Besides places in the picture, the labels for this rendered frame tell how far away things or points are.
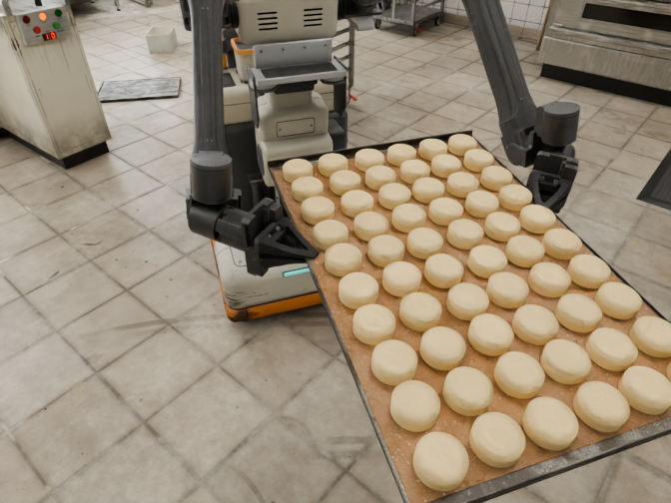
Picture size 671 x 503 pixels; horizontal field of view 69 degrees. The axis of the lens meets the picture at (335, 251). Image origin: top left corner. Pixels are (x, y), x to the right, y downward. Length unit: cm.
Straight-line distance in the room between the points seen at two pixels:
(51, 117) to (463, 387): 285
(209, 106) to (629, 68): 383
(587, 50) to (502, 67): 343
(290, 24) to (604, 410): 119
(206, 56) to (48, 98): 231
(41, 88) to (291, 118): 182
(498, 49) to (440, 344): 62
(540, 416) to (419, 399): 12
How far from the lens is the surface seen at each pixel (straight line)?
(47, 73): 309
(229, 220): 72
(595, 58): 443
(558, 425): 55
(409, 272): 64
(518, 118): 100
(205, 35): 87
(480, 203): 78
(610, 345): 64
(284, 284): 181
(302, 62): 146
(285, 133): 156
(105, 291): 227
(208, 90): 84
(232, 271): 177
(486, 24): 103
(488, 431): 52
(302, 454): 162
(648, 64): 436
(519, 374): 57
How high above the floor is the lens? 143
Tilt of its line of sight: 39 degrees down
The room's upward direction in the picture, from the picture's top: straight up
